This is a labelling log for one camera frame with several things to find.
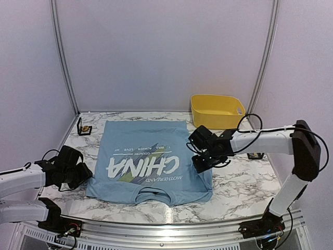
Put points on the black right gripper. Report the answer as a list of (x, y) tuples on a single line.
[(200, 167)]

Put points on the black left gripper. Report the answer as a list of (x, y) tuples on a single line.
[(86, 174)]

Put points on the light blue printed t-shirt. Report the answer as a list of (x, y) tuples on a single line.
[(147, 160)]

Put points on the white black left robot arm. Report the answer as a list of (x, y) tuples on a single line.
[(67, 167)]

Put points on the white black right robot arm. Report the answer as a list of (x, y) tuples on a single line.
[(294, 152)]

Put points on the black display case left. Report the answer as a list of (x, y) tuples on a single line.
[(79, 126)]

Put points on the black display case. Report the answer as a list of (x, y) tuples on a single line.
[(79, 126), (255, 156)]

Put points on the yellow plastic basket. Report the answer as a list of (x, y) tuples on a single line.
[(217, 112)]

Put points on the black display case right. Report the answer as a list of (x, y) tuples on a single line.
[(255, 156)]

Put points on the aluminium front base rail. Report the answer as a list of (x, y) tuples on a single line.
[(114, 235)]

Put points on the aluminium frame post left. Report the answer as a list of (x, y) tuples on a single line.
[(62, 56)]

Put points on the aluminium frame post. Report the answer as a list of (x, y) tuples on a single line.
[(268, 47), (62, 56)]

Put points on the aluminium frame post right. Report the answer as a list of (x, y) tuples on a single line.
[(268, 47)]

